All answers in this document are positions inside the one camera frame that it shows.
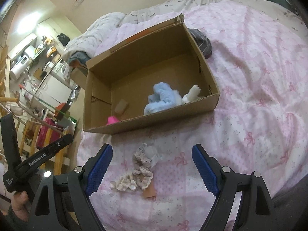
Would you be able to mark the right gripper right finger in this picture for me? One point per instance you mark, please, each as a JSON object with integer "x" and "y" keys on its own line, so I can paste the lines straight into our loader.
{"x": 208, "y": 168}

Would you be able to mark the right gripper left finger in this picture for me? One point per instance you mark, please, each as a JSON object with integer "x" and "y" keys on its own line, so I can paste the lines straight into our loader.
{"x": 96, "y": 167}

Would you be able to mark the cream white scrunchie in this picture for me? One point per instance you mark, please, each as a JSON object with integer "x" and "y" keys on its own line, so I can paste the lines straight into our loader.
{"x": 125, "y": 182}

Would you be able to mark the white fluffy sock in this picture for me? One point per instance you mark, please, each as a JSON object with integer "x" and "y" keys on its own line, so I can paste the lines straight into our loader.
{"x": 191, "y": 96}

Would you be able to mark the pink round soft object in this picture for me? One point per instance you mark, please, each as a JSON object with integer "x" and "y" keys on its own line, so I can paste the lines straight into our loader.
{"x": 112, "y": 120}

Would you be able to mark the left hand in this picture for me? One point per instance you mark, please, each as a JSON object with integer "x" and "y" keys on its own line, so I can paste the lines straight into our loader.
{"x": 18, "y": 204}

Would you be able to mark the beige dotted scrunchie in bag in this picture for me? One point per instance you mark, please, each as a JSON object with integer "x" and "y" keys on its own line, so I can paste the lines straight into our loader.
{"x": 145, "y": 159}

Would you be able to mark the magenta bag on shelf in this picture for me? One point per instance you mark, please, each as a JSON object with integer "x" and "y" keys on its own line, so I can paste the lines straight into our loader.
{"x": 47, "y": 135}

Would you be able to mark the pink floral bed quilt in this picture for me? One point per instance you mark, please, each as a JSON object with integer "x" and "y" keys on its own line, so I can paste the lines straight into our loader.
{"x": 259, "y": 124}

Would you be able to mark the brown cardboard tag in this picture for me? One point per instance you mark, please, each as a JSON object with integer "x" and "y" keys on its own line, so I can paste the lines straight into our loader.
{"x": 150, "y": 191}

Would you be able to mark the light blue fluffy sock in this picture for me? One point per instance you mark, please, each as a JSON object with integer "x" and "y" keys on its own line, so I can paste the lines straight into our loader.
{"x": 164, "y": 98}

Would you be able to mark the brown cardboard box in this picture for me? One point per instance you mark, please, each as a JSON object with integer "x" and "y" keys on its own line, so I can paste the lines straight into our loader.
{"x": 120, "y": 79}

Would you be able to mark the large cardboard box on floor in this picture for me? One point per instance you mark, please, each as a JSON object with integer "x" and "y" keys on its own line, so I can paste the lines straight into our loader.
{"x": 78, "y": 77}

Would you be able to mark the white washing machine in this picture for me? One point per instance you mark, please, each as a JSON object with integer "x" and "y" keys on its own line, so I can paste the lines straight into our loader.
{"x": 20, "y": 67}

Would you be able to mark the grey striped cloth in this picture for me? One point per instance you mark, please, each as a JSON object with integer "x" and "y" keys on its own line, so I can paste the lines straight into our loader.
{"x": 202, "y": 41}

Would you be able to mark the white grey patterned duvet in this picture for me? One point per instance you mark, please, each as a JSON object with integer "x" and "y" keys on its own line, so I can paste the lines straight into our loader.
{"x": 89, "y": 42}

